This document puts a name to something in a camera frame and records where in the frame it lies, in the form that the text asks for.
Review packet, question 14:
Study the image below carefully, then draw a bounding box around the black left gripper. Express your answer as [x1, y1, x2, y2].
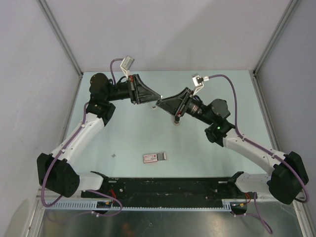
[105, 74, 161, 105]

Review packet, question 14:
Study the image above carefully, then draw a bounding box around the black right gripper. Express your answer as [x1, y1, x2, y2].
[157, 87, 214, 125]

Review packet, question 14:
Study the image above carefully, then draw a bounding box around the red white staple box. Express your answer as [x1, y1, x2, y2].
[143, 152, 167, 163]

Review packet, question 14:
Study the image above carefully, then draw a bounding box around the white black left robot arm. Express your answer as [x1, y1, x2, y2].
[37, 73, 161, 198]

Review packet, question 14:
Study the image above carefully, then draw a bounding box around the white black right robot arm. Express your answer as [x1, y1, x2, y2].
[156, 88, 309, 204]

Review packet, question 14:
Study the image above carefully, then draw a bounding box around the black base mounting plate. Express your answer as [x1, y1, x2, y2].
[81, 177, 254, 207]

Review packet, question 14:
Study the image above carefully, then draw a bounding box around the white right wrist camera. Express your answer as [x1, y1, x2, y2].
[192, 74, 209, 96]

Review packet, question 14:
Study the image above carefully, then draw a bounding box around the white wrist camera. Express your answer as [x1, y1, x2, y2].
[192, 74, 209, 96]
[120, 55, 135, 78]

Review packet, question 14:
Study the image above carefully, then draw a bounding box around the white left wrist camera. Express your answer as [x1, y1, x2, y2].
[120, 55, 135, 78]

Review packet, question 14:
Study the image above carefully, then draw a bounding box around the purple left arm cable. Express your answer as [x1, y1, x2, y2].
[40, 58, 123, 220]

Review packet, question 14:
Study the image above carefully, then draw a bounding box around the grey slotted cable duct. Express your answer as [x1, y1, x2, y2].
[47, 199, 232, 212]

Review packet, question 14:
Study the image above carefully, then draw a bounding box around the aluminium frame rail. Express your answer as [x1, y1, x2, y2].
[36, 188, 305, 199]

